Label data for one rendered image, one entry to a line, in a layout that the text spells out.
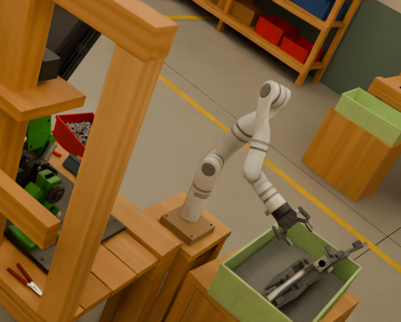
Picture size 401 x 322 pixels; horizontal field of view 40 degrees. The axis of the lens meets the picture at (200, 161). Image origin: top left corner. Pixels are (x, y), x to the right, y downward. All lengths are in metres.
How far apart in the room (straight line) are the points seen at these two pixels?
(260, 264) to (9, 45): 1.45
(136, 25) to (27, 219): 0.69
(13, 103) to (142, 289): 1.14
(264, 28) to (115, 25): 6.19
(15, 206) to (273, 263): 1.28
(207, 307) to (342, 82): 5.51
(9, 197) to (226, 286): 0.97
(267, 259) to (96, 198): 1.22
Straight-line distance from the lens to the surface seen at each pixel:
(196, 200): 2.40
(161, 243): 2.28
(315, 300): 2.51
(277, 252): 2.63
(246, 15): 7.70
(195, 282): 2.38
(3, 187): 1.73
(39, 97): 1.67
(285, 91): 2.17
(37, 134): 2.26
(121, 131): 1.40
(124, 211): 2.37
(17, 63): 1.62
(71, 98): 1.71
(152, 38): 1.28
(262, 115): 2.13
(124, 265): 2.16
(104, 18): 1.37
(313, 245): 2.70
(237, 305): 2.27
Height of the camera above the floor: 2.36
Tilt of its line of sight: 30 degrees down
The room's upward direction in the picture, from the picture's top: 23 degrees clockwise
